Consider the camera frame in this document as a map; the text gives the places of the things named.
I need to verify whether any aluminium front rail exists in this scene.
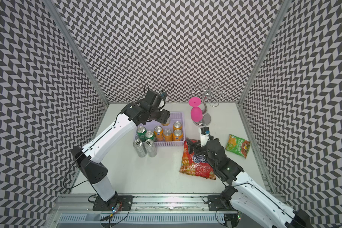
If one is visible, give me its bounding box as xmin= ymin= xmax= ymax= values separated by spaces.
xmin=56 ymin=193 xmax=286 ymax=226

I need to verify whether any red candy bag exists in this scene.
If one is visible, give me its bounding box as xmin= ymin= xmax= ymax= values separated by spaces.
xmin=180 ymin=141 xmax=216 ymax=180

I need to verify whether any green can right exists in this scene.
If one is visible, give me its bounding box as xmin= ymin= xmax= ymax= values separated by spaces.
xmin=145 ymin=130 xmax=156 ymax=142

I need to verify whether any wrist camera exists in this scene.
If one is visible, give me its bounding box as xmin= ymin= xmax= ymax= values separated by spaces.
xmin=199 ymin=126 xmax=210 ymax=147
xmin=159 ymin=91 xmax=168 ymax=101

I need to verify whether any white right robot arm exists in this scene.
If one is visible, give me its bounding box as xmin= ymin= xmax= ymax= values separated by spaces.
xmin=186 ymin=137 xmax=312 ymax=228

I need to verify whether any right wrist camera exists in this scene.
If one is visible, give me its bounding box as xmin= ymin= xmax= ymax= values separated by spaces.
xmin=199 ymin=126 xmax=210 ymax=147

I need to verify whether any green can left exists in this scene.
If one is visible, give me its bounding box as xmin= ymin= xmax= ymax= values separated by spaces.
xmin=136 ymin=126 xmax=147 ymax=142

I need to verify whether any silver can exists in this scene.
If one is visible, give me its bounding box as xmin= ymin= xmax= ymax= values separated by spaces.
xmin=133 ymin=139 xmax=147 ymax=158
xmin=144 ymin=139 xmax=157 ymax=157

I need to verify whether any orange can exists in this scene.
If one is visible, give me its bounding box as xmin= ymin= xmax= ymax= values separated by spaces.
xmin=154 ymin=126 xmax=164 ymax=142
xmin=163 ymin=129 xmax=173 ymax=142
xmin=173 ymin=129 xmax=183 ymax=142
xmin=173 ymin=121 xmax=183 ymax=131

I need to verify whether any pink plastic wine glass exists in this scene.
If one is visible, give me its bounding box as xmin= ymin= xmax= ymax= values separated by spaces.
xmin=189 ymin=97 xmax=203 ymax=122

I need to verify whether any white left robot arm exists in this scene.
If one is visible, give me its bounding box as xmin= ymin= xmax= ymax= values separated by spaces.
xmin=71 ymin=90 xmax=170 ymax=202

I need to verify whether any green snack packet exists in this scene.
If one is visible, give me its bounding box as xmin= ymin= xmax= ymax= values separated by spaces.
xmin=225 ymin=134 xmax=250 ymax=158

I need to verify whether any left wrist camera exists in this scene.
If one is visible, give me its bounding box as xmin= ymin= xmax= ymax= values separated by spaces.
xmin=159 ymin=91 xmax=168 ymax=101

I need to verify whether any chrome glass holder stand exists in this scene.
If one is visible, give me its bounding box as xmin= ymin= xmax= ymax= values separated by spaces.
xmin=190 ymin=83 xmax=219 ymax=127

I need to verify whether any lavender plastic basket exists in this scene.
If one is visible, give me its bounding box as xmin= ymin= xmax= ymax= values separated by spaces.
xmin=140 ymin=112 xmax=186 ymax=147

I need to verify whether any dark green gold-top can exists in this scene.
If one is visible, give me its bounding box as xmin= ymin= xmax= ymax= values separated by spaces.
xmin=162 ymin=119 xmax=171 ymax=126

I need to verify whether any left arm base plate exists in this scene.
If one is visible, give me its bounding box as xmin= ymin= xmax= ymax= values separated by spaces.
xmin=93 ymin=195 xmax=134 ymax=211

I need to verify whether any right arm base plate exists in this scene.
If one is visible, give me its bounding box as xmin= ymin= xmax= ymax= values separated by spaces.
xmin=207 ymin=195 xmax=236 ymax=211

